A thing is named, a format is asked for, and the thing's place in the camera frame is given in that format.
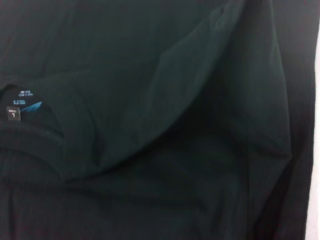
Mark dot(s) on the black shirt with FREE print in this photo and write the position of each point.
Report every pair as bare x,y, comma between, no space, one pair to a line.
150,100

